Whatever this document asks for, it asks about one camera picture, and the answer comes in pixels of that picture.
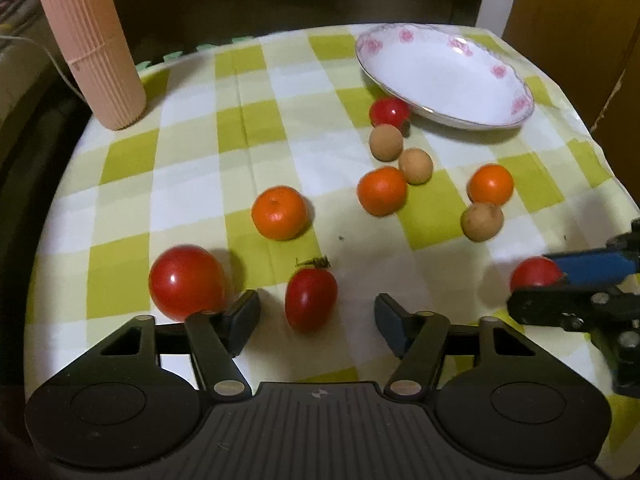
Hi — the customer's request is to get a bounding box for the brown wooden door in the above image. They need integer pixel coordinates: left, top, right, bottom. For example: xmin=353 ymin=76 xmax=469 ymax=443
xmin=502 ymin=0 xmax=640 ymax=162

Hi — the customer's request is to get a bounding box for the pink ribbed cylindrical container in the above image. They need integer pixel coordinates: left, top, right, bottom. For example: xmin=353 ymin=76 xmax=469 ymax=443
xmin=40 ymin=0 xmax=146 ymax=130

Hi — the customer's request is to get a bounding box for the green foam mat edge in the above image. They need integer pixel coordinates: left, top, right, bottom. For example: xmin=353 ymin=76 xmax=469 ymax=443
xmin=136 ymin=36 xmax=253 ymax=72

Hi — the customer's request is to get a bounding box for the brown longan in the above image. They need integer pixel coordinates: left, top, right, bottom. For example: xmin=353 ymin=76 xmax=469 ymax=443
xmin=398 ymin=148 xmax=434 ymax=185
xmin=460 ymin=203 xmax=504 ymax=243
xmin=369 ymin=124 xmax=404 ymax=162

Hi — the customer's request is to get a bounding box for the white floral porcelain plate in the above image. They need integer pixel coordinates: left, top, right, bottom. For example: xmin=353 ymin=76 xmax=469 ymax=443
xmin=356 ymin=23 xmax=535 ymax=130

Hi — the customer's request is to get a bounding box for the red cherry tomato with stem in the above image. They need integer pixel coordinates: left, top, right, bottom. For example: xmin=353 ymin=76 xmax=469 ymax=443
xmin=510 ymin=256 xmax=564 ymax=292

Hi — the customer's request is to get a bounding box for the red cherry tomato elongated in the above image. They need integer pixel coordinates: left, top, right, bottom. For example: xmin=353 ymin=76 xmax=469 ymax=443
xmin=284 ymin=256 xmax=338 ymax=333

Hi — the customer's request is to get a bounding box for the green white checkered tablecloth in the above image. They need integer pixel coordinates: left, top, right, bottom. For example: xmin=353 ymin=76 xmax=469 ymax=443
xmin=22 ymin=22 xmax=640 ymax=478

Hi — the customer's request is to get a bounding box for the large red tomato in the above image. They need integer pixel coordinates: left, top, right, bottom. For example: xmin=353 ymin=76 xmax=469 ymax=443
xmin=148 ymin=245 xmax=227 ymax=322

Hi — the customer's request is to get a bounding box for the orange mandarin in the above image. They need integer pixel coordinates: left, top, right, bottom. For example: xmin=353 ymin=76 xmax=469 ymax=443
xmin=357 ymin=166 xmax=408 ymax=217
xmin=466 ymin=164 xmax=514 ymax=206
xmin=250 ymin=185 xmax=309 ymax=240

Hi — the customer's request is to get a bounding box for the white charging cable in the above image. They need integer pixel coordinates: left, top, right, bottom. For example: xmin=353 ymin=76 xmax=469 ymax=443
xmin=0 ymin=32 xmax=87 ymax=102

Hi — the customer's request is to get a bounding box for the brown striped mattress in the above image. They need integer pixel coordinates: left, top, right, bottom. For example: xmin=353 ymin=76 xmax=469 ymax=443
xmin=1 ymin=0 xmax=63 ymax=122

